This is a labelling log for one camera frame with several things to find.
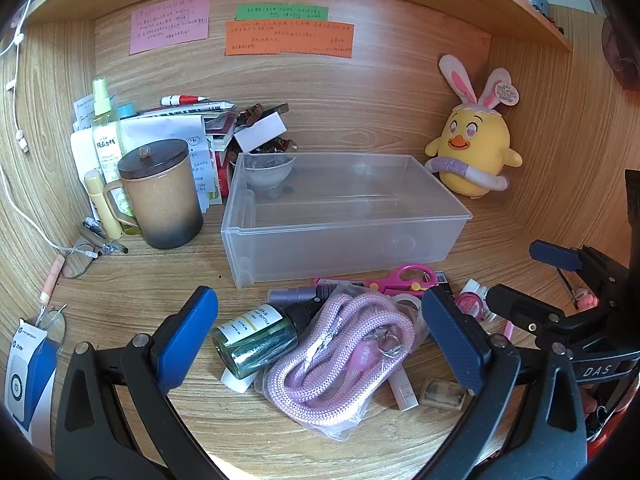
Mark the orange paper note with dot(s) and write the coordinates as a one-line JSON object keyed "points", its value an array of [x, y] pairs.
{"points": [[290, 39]]}

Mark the red and white pen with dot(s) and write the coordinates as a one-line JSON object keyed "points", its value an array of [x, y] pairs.
{"points": [[182, 99]]}

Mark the white eraser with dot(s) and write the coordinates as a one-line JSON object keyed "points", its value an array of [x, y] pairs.
{"points": [[235, 381]]}

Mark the barcode label item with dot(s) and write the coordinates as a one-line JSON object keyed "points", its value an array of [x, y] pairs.
{"points": [[441, 278]]}

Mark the white cylindrical tube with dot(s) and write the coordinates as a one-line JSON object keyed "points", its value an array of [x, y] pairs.
{"points": [[404, 390]]}

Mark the stack of papers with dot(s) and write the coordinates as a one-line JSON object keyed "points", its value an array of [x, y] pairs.
{"points": [[165, 127]]}

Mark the pink paper note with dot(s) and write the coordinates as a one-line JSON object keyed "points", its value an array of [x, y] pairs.
{"points": [[170, 22]]}

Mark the yellow spray bottle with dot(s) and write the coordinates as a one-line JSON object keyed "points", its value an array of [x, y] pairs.
{"points": [[106, 135]]}

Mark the brown ceramic mug with lid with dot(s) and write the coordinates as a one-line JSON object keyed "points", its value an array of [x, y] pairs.
{"points": [[160, 200]]}

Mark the person's right hand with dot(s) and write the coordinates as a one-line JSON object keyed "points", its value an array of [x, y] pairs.
{"points": [[591, 402]]}

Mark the black pen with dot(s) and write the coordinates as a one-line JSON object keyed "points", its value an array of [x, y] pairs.
{"points": [[107, 246]]}

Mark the green glass bottle black cap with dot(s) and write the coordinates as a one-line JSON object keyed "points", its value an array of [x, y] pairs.
{"points": [[255, 340]]}

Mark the pink charm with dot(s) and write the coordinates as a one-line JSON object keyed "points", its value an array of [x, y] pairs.
{"points": [[586, 300]]}

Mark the small pink round container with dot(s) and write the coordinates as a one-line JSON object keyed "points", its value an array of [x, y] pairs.
{"points": [[470, 304]]}

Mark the blue and white box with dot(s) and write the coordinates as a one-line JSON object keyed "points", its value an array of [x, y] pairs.
{"points": [[30, 385]]}

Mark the clear plastic storage box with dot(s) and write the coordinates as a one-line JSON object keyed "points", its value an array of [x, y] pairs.
{"points": [[350, 240]]}

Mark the grey purple tube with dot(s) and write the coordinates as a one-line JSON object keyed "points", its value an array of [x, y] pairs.
{"points": [[292, 294]]}

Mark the green paper note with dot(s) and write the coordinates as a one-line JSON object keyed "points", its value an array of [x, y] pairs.
{"points": [[280, 12]]}

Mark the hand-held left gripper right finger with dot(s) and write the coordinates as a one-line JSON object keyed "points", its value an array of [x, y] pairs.
{"points": [[452, 345]]}

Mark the thin pink pen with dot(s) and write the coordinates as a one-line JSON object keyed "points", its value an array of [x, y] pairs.
{"points": [[508, 331]]}

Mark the pink scissors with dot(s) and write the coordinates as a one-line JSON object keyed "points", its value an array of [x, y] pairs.
{"points": [[400, 276]]}

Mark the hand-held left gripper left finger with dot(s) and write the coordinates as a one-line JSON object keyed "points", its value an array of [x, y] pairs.
{"points": [[187, 340]]}

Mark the red box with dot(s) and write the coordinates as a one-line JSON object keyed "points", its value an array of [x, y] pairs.
{"points": [[222, 170]]}

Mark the clear bowl of beads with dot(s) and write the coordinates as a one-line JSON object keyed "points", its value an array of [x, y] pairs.
{"points": [[267, 170]]}

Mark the teal bottle cap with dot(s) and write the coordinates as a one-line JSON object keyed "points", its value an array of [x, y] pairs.
{"points": [[126, 111]]}

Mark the yellow chick plush toy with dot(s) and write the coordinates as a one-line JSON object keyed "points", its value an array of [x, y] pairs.
{"points": [[475, 140]]}

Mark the cream coloured tube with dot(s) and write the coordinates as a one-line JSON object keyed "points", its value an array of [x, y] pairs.
{"points": [[97, 200]]}

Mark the white squeeze tube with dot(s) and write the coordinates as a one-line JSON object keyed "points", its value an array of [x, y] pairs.
{"points": [[82, 155]]}

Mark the eyeglasses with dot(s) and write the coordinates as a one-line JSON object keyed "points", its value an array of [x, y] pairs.
{"points": [[77, 262]]}

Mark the white card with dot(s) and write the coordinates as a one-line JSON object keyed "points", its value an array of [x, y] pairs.
{"points": [[260, 132]]}

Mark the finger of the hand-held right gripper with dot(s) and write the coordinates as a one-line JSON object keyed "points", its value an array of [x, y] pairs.
{"points": [[555, 256], [520, 307]]}

